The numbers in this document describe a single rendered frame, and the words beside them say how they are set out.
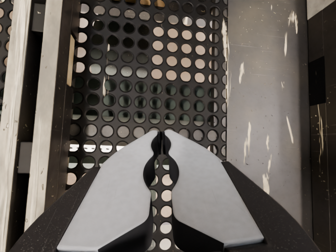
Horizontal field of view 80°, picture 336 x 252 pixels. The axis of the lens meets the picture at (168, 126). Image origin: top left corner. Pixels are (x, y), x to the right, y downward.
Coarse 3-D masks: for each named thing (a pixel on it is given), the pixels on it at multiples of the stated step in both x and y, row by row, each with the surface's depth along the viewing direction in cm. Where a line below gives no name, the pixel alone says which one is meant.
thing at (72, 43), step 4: (72, 40) 32; (72, 44) 32; (72, 48) 32; (72, 52) 32; (72, 56) 33; (68, 60) 31; (72, 60) 33; (68, 64) 31; (72, 64) 33; (68, 68) 31; (68, 72) 31; (68, 76) 31; (68, 80) 31; (68, 84) 32
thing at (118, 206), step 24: (144, 144) 11; (120, 168) 9; (144, 168) 9; (96, 192) 8; (120, 192) 8; (144, 192) 8; (96, 216) 7; (120, 216) 7; (144, 216) 7; (72, 240) 6; (96, 240) 6; (120, 240) 6; (144, 240) 7
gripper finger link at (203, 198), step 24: (168, 144) 12; (192, 144) 11; (192, 168) 9; (216, 168) 9; (192, 192) 8; (216, 192) 8; (192, 216) 7; (216, 216) 7; (240, 216) 7; (192, 240) 7; (216, 240) 6; (240, 240) 6
